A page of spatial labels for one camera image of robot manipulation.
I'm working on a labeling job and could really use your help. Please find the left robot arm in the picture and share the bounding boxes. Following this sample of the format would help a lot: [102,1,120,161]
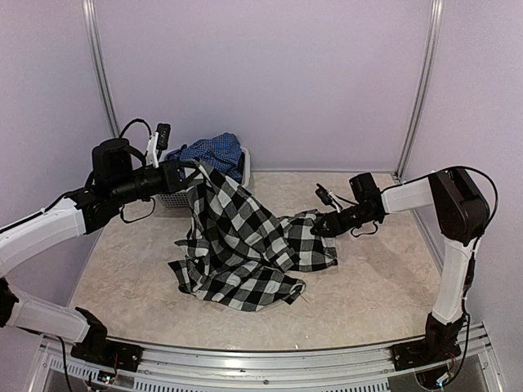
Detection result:
[1,138,199,363]

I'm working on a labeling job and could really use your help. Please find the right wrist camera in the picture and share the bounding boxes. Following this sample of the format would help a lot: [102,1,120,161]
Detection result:
[315,183,343,212]

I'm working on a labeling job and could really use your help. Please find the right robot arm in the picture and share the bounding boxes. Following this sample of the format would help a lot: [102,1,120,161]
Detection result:
[311,166,497,363]

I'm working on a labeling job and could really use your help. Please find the black white plaid shirt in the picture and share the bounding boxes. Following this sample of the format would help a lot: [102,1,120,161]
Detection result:
[169,163,338,312]

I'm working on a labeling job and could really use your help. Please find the white plastic basket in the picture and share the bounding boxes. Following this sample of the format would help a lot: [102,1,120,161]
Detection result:
[155,147,251,208]

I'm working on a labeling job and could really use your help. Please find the right aluminium frame post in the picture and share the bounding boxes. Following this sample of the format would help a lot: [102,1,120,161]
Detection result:
[395,0,445,180]

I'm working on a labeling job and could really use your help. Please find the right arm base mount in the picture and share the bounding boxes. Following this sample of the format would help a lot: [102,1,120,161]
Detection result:
[391,314,465,372]

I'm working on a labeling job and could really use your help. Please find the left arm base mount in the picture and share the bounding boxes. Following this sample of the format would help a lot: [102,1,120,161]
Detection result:
[71,307,143,372]

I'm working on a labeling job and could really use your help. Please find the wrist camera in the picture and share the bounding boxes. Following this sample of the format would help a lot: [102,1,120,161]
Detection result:
[145,123,171,168]
[315,183,343,212]

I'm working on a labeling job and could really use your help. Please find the blue checkered shirt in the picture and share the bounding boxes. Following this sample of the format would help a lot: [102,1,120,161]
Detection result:
[164,132,244,183]

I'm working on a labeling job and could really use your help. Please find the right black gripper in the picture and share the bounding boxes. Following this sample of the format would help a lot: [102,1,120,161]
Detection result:
[311,203,376,236]

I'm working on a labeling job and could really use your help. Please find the left aluminium frame post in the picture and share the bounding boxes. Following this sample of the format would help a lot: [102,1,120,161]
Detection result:
[81,0,119,137]

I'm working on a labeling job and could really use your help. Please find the aluminium frame post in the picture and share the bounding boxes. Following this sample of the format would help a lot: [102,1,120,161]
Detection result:
[395,0,445,180]
[81,0,119,137]

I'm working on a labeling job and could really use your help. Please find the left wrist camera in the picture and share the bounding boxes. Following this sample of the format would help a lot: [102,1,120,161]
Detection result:
[145,123,171,168]

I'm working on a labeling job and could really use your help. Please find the front aluminium rail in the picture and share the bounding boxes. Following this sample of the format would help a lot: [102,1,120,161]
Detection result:
[38,332,498,392]

